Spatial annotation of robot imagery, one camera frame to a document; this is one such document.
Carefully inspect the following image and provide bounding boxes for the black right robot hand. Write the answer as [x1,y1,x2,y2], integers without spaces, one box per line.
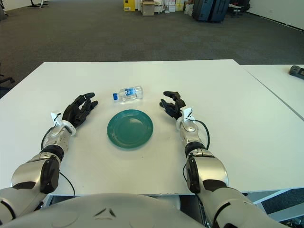
[159,90,187,119]

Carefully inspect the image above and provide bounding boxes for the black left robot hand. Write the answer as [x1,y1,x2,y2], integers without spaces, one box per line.
[62,92,99,129]

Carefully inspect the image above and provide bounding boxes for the clear bottle with blue cap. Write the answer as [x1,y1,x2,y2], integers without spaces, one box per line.
[113,85,144,103]

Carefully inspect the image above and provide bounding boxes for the green round plate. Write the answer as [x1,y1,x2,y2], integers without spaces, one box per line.
[107,109,154,151]

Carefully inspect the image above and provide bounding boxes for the black and blue suitcase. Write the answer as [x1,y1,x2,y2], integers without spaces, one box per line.
[192,0,216,22]

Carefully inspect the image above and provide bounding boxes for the stack of white boxes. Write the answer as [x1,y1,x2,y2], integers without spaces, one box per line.
[154,0,186,14]

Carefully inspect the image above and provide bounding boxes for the brown cardboard box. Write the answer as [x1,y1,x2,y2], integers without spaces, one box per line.
[142,1,154,16]

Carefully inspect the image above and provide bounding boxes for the dark navy suitcase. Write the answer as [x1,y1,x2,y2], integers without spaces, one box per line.
[209,0,231,24]

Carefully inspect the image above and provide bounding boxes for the grey robot torso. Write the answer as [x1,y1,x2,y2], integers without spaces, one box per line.
[14,193,214,228]

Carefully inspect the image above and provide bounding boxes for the yellow box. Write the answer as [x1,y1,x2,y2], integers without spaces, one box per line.
[123,0,136,12]

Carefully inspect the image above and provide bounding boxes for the background desk legs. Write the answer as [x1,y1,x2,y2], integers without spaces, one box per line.
[27,0,57,8]

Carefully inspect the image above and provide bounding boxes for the background desk with chair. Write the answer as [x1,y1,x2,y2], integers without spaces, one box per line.
[228,2,250,19]

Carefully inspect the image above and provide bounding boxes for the dark grey handheld device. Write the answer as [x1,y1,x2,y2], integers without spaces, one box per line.
[289,65,304,80]

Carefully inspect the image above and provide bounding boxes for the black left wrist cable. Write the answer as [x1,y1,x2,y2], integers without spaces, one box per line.
[41,127,57,150]

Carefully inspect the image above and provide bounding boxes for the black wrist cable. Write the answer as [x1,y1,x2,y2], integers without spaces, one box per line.
[192,118,211,150]
[41,127,57,150]

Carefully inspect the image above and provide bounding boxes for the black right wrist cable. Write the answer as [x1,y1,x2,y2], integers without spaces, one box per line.
[192,118,211,150]

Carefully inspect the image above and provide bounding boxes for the black right elbow cable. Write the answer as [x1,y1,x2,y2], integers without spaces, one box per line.
[181,163,190,185]

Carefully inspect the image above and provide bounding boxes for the black elbow cable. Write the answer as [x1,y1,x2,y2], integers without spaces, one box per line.
[181,163,190,185]
[59,172,76,197]

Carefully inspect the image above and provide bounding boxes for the black left elbow cable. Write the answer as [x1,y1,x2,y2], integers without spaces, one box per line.
[59,172,76,197]

